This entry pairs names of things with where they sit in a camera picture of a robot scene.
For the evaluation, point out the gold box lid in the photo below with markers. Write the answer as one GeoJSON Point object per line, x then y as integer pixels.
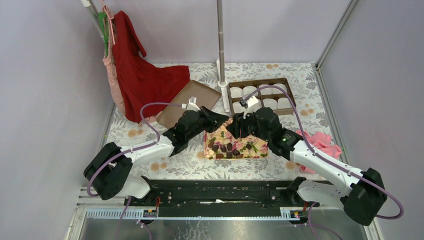
{"type": "Point", "coordinates": [205, 95]}

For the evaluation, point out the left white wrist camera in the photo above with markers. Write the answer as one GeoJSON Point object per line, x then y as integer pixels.
{"type": "Point", "coordinates": [191, 105]}

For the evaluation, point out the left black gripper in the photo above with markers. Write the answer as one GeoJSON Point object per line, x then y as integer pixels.
{"type": "Point", "coordinates": [214, 120]}

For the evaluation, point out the gold chocolate box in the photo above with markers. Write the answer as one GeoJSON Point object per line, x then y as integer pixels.
{"type": "Point", "coordinates": [270, 82]}

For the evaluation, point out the green hanger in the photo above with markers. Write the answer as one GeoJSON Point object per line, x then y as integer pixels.
{"type": "Point", "coordinates": [104, 31]}

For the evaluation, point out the pink garment on hanger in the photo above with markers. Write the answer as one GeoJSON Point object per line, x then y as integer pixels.
{"type": "Point", "coordinates": [109, 61]}

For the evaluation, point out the red garment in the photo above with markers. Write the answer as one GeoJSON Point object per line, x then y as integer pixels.
{"type": "Point", "coordinates": [143, 86]}

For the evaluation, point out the pink cloth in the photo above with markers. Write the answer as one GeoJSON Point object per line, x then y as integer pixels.
{"type": "Point", "coordinates": [324, 143]}

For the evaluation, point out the floral yellow tray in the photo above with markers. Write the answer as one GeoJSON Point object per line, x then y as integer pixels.
{"type": "Point", "coordinates": [221, 144]}

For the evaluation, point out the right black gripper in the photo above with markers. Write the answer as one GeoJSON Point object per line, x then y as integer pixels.
{"type": "Point", "coordinates": [239, 122]}

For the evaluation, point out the white paper cup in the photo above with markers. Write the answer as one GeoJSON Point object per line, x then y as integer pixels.
{"type": "Point", "coordinates": [270, 103]}
{"type": "Point", "coordinates": [265, 90]}
{"type": "Point", "coordinates": [284, 103]}
{"type": "Point", "coordinates": [238, 108]}
{"type": "Point", "coordinates": [236, 92]}
{"type": "Point", "coordinates": [249, 90]}
{"type": "Point", "coordinates": [279, 88]}

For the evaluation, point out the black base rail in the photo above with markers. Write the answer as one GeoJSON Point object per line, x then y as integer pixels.
{"type": "Point", "coordinates": [176, 193]}

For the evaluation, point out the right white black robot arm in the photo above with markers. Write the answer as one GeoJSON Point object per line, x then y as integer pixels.
{"type": "Point", "coordinates": [357, 192]}

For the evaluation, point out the metal pole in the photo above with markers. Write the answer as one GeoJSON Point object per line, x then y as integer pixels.
{"type": "Point", "coordinates": [220, 25]}

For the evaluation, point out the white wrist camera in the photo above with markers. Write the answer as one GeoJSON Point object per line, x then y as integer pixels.
{"type": "Point", "coordinates": [250, 105]}
{"type": "Point", "coordinates": [191, 105]}

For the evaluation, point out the white pole base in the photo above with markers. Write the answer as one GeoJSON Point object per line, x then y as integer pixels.
{"type": "Point", "coordinates": [223, 85]}

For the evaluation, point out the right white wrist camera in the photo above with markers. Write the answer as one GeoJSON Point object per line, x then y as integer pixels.
{"type": "Point", "coordinates": [250, 105]}

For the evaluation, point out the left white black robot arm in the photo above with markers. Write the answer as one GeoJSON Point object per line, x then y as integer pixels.
{"type": "Point", "coordinates": [108, 174]}

